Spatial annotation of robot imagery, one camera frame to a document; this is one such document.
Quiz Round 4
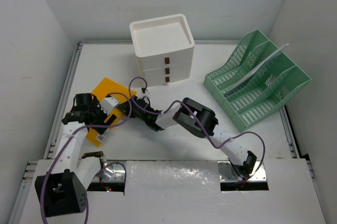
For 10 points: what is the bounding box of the yellow folder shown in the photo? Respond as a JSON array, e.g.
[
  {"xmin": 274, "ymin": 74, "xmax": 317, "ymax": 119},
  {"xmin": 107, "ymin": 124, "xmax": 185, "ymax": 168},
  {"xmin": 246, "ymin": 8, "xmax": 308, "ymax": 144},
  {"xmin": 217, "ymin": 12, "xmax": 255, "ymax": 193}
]
[{"xmin": 86, "ymin": 77, "xmax": 136, "ymax": 147}]

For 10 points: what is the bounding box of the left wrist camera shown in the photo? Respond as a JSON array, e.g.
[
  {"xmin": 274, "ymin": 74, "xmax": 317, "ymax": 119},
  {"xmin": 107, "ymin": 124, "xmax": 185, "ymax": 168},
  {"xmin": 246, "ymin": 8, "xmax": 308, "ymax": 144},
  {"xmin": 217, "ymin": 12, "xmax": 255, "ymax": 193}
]
[{"xmin": 100, "ymin": 96, "xmax": 120, "ymax": 115}]

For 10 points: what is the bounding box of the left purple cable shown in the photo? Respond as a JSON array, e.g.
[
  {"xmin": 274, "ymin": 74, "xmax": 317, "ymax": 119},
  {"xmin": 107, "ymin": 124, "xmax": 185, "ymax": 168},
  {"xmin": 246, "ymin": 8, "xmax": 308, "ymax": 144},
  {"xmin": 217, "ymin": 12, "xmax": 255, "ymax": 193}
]
[{"xmin": 41, "ymin": 92, "xmax": 132, "ymax": 224}]

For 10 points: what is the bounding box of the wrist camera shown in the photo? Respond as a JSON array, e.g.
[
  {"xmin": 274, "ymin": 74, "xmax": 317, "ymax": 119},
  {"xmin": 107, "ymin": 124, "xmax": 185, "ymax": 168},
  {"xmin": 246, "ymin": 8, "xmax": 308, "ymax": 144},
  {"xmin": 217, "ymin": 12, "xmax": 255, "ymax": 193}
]
[
  {"xmin": 100, "ymin": 96, "xmax": 120, "ymax": 115},
  {"xmin": 139, "ymin": 87, "xmax": 151, "ymax": 100}
]

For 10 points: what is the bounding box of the purple cable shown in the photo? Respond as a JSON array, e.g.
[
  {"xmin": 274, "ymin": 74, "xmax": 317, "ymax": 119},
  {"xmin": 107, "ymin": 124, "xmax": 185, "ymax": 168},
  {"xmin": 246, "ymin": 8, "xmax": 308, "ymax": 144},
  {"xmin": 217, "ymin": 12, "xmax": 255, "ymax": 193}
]
[
  {"xmin": 128, "ymin": 76, "xmax": 266, "ymax": 168},
  {"xmin": 41, "ymin": 92, "xmax": 132, "ymax": 224}
]

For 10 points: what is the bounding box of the white three-drawer organizer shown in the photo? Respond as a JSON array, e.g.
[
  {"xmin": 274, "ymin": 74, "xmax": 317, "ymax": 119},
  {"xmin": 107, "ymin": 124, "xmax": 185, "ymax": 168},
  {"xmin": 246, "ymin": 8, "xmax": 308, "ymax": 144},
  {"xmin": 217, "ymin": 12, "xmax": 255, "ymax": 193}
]
[{"xmin": 129, "ymin": 13, "xmax": 195, "ymax": 88}]

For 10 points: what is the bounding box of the green file rack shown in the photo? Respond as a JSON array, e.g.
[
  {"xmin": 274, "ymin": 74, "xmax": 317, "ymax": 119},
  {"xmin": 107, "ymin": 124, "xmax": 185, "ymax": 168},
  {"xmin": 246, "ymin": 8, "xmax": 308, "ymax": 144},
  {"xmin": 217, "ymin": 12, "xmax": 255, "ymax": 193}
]
[{"xmin": 204, "ymin": 30, "xmax": 311, "ymax": 132}]

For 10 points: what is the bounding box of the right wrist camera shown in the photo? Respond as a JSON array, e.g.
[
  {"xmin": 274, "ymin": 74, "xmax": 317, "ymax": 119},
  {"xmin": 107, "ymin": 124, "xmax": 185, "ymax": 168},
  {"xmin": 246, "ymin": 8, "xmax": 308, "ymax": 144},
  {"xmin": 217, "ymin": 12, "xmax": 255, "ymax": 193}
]
[{"xmin": 139, "ymin": 87, "xmax": 151, "ymax": 100}]

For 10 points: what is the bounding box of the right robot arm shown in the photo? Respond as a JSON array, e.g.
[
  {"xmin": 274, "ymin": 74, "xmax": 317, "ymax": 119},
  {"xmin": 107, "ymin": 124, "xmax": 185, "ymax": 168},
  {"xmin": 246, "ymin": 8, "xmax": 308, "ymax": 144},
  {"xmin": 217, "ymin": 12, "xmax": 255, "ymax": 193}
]
[{"xmin": 117, "ymin": 96, "xmax": 257, "ymax": 180}]

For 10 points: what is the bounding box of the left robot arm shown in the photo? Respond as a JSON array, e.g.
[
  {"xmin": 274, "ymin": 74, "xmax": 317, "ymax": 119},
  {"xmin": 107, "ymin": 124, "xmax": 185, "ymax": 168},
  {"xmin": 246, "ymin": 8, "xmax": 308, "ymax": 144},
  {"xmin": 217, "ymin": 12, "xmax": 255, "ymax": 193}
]
[{"xmin": 35, "ymin": 93, "xmax": 120, "ymax": 223}]

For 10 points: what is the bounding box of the white printed booklet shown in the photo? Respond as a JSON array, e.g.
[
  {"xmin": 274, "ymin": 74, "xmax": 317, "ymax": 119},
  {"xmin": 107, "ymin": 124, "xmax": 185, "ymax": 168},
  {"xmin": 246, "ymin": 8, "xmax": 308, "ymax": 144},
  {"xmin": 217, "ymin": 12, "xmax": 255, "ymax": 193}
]
[{"xmin": 224, "ymin": 43, "xmax": 289, "ymax": 97}]

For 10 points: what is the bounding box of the white drawer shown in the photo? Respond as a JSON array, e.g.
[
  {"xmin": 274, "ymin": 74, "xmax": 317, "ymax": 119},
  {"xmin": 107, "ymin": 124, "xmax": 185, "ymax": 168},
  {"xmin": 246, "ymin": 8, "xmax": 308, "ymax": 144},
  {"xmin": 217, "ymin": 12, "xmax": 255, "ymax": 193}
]
[
  {"xmin": 141, "ymin": 61, "xmax": 192, "ymax": 82},
  {"xmin": 142, "ymin": 70, "xmax": 190, "ymax": 87},
  {"xmin": 136, "ymin": 48, "xmax": 194, "ymax": 71}
]

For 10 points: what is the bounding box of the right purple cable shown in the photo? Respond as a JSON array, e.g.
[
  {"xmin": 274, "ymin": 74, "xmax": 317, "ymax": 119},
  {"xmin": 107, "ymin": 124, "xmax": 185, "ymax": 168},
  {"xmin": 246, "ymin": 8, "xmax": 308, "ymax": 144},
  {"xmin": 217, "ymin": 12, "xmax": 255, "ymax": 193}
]
[{"xmin": 128, "ymin": 76, "xmax": 266, "ymax": 168}]

